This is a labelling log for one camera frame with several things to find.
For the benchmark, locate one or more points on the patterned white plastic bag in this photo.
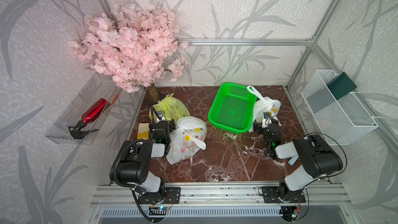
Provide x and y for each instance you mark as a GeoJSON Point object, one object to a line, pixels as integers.
{"type": "Point", "coordinates": [263, 104]}

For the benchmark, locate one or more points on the pink cherry blossom tree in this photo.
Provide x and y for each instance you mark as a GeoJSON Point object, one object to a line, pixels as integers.
{"type": "Point", "coordinates": [132, 48]}

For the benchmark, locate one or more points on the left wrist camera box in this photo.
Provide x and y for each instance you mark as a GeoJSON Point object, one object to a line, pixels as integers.
{"type": "Point", "coordinates": [158, 116]}

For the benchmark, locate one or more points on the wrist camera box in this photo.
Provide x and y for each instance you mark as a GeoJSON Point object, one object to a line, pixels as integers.
{"type": "Point", "coordinates": [267, 119]}
{"type": "Point", "coordinates": [158, 116]}

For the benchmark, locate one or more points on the red black hair brush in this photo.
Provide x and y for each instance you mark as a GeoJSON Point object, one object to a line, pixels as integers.
{"type": "Point", "coordinates": [90, 116]}

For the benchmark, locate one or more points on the dark green card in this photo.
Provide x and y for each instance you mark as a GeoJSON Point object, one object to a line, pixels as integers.
{"type": "Point", "coordinates": [341, 86]}

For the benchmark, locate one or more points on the green avocado print plastic bag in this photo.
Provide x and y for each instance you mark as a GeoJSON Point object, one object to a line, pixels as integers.
{"type": "Point", "coordinates": [172, 108]}

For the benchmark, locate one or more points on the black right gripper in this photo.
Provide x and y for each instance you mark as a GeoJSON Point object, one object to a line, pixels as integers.
{"type": "Point", "coordinates": [259, 126]}

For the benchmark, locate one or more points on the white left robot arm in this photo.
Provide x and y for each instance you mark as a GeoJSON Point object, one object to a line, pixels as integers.
{"type": "Point", "coordinates": [131, 167]}

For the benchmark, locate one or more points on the green plastic perforated basket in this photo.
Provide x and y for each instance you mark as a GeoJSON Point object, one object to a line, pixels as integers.
{"type": "Point", "coordinates": [232, 108]}

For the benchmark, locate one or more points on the clear acrylic wall shelf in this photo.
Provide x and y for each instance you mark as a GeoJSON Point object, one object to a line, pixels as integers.
{"type": "Point", "coordinates": [99, 86]}

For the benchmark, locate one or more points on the white wire mesh basket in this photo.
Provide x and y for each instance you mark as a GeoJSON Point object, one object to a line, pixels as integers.
{"type": "Point", "coordinates": [342, 119]}

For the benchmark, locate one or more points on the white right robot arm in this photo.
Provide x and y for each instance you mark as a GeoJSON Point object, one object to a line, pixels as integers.
{"type": "Point", "coordinates": [318, 160]}

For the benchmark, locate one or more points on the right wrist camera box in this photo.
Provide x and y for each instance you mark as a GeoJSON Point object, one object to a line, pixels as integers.
{"type": "Point", "coordinates": [267, 119]}

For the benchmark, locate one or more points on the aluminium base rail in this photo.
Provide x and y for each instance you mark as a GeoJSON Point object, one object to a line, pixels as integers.
{"type": "Point", "coordinates": [245, 193]}

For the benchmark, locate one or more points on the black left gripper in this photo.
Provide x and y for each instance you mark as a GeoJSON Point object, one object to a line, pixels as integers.
{"type": "Point", "coordinates": [170, 126]}

